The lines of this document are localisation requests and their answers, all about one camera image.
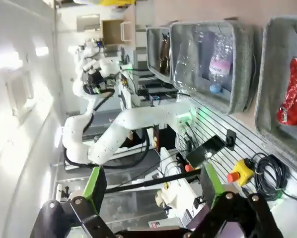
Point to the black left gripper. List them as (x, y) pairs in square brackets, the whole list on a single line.
[(94, 81)]

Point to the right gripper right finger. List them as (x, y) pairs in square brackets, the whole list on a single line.
[(211, 186)]

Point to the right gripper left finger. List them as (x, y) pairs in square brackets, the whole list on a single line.
[(95, 188)]

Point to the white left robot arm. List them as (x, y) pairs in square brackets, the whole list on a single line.
[(138, 116)]

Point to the yellow emergency stop button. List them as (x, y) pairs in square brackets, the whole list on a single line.
[(243, 172)]

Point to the black phone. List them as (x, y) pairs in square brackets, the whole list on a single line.
[(205, 150)]

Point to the white equipment housing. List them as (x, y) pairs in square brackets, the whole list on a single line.
[(172, 196)]

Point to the open wooden box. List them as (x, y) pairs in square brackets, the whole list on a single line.
[(112, 33)]

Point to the black tripod rod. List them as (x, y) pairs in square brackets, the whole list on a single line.
[(151, 182)]

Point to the black electronics box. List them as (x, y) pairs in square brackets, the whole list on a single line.
[(158, 91)]

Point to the brown glass bottle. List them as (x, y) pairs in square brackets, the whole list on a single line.
[(164, 54)]

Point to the yellow plastic object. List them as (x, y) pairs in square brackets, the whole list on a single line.
[(116, 2)]

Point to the crushed clear plastic bottle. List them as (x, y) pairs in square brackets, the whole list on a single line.
[(188, 59)]

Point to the red snack bag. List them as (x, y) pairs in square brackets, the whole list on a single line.
[(291, 99)]

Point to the clear bottle with pink label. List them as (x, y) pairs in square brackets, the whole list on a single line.
[(220, 64)]

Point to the black phone mount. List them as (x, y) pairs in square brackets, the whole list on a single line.
[(231, 138)]

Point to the slotted aluminium base plate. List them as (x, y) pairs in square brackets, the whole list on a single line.
[(250, 129)]

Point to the white wall panel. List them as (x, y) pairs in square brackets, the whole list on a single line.
[(19, 94)]

